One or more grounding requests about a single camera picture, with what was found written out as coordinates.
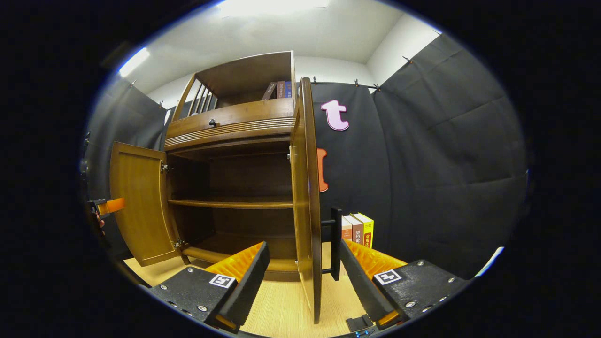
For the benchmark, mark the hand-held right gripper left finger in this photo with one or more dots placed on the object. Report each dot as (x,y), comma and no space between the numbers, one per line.
(251,281)

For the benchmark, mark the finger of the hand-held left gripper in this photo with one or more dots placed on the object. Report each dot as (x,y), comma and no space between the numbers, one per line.
(112,205)

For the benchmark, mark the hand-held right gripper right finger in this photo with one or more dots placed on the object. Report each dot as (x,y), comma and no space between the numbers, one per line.
(361,284)

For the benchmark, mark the wooden cabinet door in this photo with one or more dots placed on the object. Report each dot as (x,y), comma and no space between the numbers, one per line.
(141,202)
(305,188)

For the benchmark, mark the wooden double-door shoe cabinet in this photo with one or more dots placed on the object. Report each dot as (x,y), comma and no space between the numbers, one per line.
(244,75)

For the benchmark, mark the wooden inner cabinet shelf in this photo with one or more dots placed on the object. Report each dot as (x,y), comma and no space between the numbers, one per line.
(235,203)

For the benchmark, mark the black metal stand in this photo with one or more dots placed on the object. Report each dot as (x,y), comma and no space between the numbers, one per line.
(85,164)

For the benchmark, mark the yellow book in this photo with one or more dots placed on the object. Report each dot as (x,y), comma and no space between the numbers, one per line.
(368,230)

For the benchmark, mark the beige book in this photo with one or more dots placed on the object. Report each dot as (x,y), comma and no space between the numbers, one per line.
(346,230)

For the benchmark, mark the ceiling light panel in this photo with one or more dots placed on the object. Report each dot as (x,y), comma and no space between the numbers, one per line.
(134,62)

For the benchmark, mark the wooden drawer with black knob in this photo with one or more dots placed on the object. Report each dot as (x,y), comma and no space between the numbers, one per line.
(244,115)

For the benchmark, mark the small dark red book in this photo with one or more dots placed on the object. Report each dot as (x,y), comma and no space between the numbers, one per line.
(281,89)

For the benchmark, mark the blue book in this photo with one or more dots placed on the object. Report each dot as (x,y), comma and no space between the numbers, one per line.
(288,89)

